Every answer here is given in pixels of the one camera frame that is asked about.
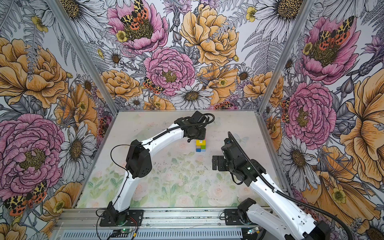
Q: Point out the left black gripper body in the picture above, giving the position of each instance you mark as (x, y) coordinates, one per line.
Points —
(198, 133)

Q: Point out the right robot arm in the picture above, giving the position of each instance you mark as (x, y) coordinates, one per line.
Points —
(266, 188)

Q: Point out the left aluminium corner post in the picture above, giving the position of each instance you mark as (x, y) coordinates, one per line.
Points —
(76, 41)

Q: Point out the yellow rectangular wood block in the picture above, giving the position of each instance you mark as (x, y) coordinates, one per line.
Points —
(200, 142)

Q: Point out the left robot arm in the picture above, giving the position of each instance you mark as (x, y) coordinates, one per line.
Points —
(139, 161)

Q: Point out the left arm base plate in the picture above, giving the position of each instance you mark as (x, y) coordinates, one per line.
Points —
(127, 218)

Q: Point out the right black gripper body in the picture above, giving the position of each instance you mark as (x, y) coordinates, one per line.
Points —
(223, 165)

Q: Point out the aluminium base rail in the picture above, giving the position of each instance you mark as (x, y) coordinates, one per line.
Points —
(166, 218)

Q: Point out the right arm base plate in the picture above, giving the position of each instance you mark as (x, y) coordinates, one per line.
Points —
(236, 217)

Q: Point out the aluminium corner post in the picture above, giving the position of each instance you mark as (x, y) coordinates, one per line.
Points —
(291, 40)
(76, 41)

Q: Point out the right aluminium corner post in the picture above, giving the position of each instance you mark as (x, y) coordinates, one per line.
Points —
(291, 40)

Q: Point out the white vented cable duct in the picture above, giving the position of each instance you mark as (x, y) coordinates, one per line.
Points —
(155, 234)

